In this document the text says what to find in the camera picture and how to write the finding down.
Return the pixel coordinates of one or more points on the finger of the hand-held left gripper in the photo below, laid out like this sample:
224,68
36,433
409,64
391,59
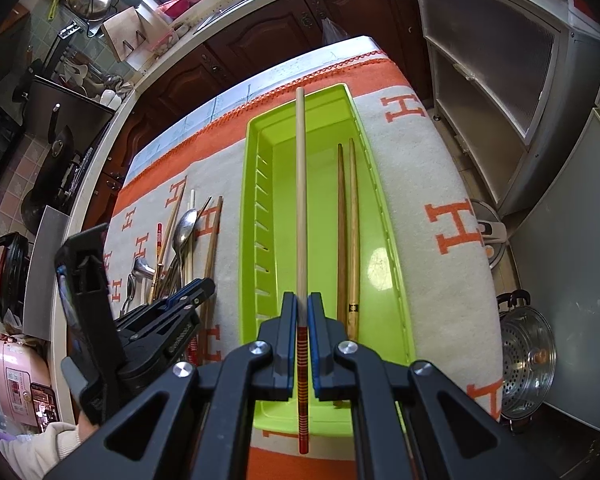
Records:
170,327
185,294

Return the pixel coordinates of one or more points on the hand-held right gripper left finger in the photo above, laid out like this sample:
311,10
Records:
291,325

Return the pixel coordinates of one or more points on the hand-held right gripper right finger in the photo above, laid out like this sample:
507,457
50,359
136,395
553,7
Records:
314,345

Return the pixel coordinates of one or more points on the green plastic utensil tray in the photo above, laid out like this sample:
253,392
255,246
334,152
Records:
280,185

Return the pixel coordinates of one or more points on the metal chopstick with gold band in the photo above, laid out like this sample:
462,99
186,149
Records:
153,285

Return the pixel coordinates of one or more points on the stainless steel sheet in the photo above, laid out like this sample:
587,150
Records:
45,270

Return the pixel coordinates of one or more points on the black kettle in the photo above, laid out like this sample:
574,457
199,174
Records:
15,280

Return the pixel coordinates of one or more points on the dark brown wooden chopstick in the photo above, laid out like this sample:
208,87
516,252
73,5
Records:
219,215
175,210

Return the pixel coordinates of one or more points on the pink rice cooker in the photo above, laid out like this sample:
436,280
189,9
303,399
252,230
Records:
10,375

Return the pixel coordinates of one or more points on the smartphone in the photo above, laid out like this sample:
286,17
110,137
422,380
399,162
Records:
42,405

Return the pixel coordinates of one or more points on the black gas stove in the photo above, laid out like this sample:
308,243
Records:
80,110

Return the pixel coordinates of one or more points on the white ceramic cup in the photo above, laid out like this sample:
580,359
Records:
109,99

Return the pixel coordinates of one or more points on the orange and white printed blanket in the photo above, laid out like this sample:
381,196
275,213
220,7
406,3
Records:
430,170

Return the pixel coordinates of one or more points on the stainless steel steamer pot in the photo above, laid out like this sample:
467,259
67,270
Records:
525,360

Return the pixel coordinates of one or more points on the white electric pressure cooker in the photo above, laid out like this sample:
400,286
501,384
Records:
492,230

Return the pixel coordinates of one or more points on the wooden cutting board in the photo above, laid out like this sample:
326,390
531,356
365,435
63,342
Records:
130,30

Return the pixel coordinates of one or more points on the white refrigerator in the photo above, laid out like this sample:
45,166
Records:
570,260

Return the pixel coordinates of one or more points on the red plastic basin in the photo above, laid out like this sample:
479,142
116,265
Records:
180,5

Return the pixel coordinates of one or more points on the clear plastic bag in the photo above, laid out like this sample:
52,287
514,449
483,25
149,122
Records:
334,32

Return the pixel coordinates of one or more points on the grey glass door cabinet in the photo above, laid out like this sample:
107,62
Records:
490,50

